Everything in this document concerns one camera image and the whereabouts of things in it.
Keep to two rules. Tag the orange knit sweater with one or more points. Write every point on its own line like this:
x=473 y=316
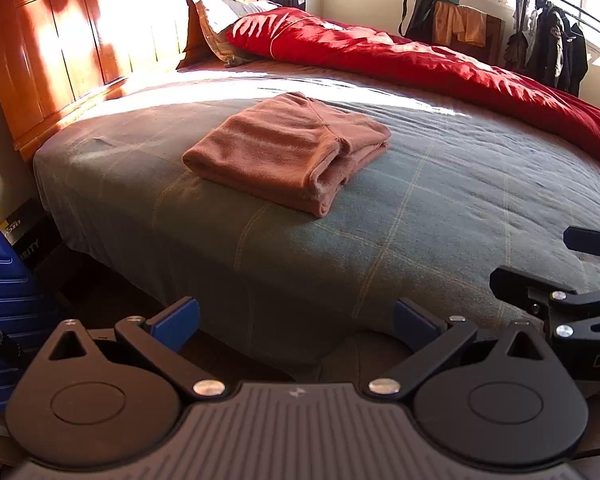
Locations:
x=291 y=150

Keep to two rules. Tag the orange cloth on cabinet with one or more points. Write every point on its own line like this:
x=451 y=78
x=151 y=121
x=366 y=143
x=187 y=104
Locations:
x=465 y=21

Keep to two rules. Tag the wooden headboard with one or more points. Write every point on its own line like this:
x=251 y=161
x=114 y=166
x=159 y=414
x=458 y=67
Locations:
x=58 y=57

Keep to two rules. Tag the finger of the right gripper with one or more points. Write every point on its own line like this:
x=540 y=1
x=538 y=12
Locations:
x=582 y=240
x=565 y=313

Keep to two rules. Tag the blue plastic crate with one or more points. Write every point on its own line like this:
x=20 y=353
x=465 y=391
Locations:
x=22 y=328

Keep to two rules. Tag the dark wooden cabinet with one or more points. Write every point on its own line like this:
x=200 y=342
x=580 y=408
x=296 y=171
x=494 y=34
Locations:
x=488 y=51

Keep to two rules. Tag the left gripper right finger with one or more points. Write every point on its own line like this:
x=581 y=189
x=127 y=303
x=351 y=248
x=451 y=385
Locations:
x=485 y=399

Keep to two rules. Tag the dark cardboard box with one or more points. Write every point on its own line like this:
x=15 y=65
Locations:
x=31 y=232

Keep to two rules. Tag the blue plaid bed sheet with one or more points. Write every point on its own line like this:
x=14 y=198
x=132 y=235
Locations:
x=459 y=192

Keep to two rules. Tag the black hanging jacket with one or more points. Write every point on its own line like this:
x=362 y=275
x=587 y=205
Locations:
x=546 y=47

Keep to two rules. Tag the red duvet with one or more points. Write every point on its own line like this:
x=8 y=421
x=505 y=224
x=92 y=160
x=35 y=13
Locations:
x=294 y=36

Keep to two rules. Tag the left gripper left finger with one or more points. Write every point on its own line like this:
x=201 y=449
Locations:
x=95 y=398

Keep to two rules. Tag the beige pillow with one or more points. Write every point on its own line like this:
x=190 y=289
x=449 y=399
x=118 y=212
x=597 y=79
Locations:
x=208 y=23

